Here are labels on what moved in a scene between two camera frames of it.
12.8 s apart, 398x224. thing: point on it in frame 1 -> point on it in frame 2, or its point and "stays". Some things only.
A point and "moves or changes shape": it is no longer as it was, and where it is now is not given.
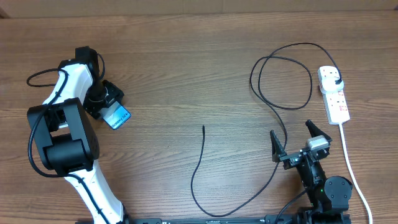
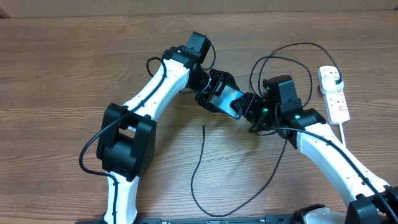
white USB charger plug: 331,84 stays
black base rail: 204,220 stays
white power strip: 335,102 stays
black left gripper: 115,94 -> 222,78
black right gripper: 291,159 -> 249,104
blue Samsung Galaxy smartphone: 115,115 moves or changes shape
